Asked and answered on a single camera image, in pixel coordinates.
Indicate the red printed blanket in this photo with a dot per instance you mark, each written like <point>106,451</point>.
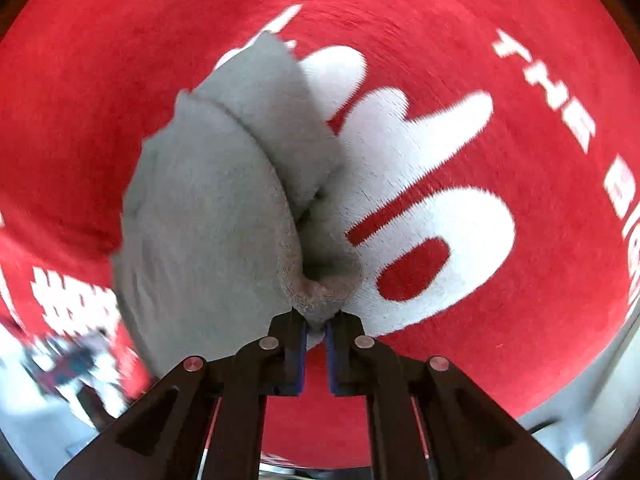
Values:
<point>450,160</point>

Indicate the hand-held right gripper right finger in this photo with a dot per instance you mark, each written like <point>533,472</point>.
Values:
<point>332,355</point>

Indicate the grey sweater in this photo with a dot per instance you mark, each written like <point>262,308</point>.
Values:
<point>240,200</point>

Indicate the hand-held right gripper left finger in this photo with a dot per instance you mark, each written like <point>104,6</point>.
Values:
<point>297,355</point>

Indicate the pile of patterned clothes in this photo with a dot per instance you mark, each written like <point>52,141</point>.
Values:
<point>65,365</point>

